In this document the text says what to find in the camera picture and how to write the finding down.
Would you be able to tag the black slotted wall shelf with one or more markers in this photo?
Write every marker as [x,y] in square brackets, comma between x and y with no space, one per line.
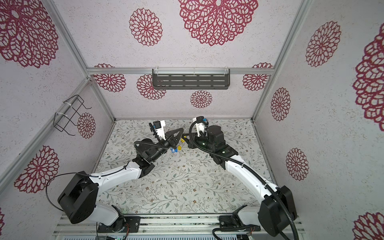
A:
[191,79]

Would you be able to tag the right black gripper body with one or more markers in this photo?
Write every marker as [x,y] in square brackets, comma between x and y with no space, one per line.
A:
[204,142]

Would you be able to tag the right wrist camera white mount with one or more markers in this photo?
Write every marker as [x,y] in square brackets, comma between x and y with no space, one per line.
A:
[200,127]

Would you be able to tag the black wire wall rack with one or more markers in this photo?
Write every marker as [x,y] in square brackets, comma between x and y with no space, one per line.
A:
[65,117]

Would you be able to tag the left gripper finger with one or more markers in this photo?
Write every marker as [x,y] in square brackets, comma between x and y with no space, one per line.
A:
[177,135]
[169,134]

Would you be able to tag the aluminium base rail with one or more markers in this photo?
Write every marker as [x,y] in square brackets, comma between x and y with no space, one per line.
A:
[147,224]

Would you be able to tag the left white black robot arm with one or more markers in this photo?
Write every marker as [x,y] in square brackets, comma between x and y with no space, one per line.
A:
[79,198]

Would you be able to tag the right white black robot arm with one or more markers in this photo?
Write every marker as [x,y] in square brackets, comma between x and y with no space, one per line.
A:
[277,207]

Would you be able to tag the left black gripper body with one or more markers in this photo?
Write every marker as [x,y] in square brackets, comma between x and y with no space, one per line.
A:
[163,147]

